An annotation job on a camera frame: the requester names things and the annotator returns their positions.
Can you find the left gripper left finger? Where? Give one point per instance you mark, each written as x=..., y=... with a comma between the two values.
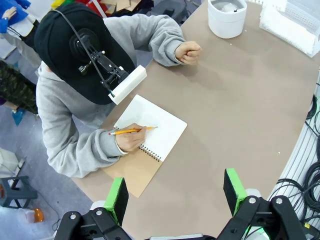
x=117, y=200

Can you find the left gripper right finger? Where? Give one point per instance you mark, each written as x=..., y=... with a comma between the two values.
x=236, y=193

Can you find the yellow pencil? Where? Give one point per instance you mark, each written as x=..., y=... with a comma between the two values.
x=125, y=131

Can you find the spiral notebook brown cover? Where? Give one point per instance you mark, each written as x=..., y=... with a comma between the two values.
x=160, y=130

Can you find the white paper ball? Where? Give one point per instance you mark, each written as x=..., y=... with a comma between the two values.
x=226, y=7

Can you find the person right forearm grey sleeve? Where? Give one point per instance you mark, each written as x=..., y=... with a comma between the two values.
x=82, y=152

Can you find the person left forearm grey sleeve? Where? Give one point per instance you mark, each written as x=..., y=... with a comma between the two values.
x=167, y=42

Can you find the person right hand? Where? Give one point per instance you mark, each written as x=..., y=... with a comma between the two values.
x=131, y=138

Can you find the person left hand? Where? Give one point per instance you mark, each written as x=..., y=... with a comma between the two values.
x=188, y=52

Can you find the orange translucent bottle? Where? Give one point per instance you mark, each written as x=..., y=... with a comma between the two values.
x=37, y=215

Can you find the grey plastic stool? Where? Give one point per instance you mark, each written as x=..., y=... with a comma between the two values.
x=22, y=192

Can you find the grey hoodie torso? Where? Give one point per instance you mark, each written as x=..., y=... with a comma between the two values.
x=60, y=100

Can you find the white storage box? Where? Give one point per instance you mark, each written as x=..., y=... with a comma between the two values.
x=7, y=160

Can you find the black baseball cap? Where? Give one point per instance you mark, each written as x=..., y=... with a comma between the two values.
x=57, y=50

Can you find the white small trash bin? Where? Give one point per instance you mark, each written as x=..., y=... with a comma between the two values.
x=226, y=25

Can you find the white perforated plastic basket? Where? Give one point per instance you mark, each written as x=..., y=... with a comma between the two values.
x=300, y=15

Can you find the black floor equipment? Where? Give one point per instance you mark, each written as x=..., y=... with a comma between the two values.
x=172, y=12

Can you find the brown cardboard pieces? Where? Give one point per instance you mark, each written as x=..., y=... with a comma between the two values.
x=120, y=5

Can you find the white head camera box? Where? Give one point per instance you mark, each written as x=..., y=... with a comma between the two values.
x=130, y=83

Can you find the black head camera mount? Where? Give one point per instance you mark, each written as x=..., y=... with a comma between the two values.
x=105, y=65

